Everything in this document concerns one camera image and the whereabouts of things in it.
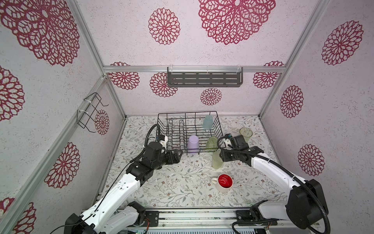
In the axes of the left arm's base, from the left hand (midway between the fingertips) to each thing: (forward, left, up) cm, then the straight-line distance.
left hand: (176, 155), depth 77 cm
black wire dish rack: (+30, -11, -18) cm, 37 cm away
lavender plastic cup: (+10, -10, -5) cm, 15 cm away
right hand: (+5, -27, -7) cm, 29 cm away
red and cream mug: (-9, -27, -17) cm, 33 cm away
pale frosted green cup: (-1, -22, -6) cm, 23 cm away
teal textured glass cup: (+35, -22, -13) cm, 43 cm away
